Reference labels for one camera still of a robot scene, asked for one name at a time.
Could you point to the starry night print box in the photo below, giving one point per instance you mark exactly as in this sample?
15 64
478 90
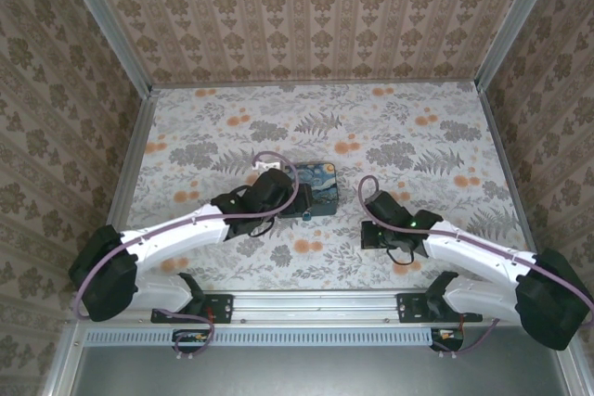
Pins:
320 187

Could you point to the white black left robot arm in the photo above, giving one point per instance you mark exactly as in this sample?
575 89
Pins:
176 233

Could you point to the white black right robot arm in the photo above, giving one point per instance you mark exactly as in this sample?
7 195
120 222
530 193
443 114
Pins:
473 244

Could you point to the aluminium front beam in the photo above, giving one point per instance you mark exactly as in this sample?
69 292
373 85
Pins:
315 308

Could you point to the grey metal panel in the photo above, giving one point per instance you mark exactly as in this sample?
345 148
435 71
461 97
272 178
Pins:
325 373

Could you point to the aluminium back rail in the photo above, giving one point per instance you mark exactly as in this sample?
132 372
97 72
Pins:
315 85

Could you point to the aluminium side rail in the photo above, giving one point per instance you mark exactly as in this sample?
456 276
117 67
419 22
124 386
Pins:
508 169
134 155

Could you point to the aluminium corner post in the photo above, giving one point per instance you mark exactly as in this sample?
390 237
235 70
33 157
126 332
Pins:
107 25
517 20

